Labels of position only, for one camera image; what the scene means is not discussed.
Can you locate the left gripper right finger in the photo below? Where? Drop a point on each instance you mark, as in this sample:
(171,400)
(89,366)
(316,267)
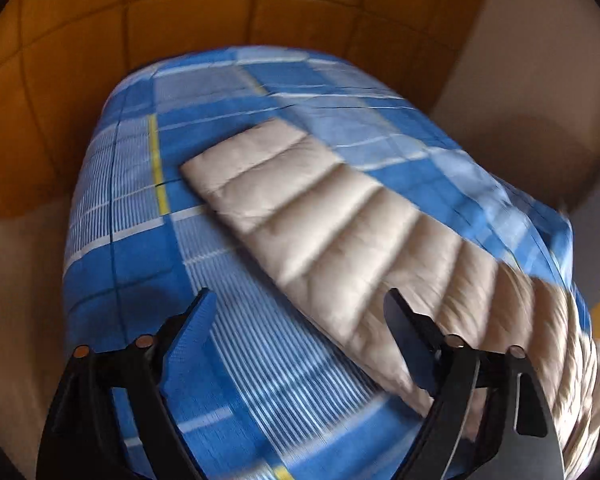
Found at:
(516,437)

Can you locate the blue plaid bed sheet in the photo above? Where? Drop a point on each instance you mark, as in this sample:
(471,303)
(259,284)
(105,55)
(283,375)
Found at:
(269,396)

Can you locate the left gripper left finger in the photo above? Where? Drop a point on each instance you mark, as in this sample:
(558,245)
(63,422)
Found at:
(82,438)

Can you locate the beige quilted down jacket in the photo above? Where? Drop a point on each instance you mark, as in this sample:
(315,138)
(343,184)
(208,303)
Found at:
(335,240)

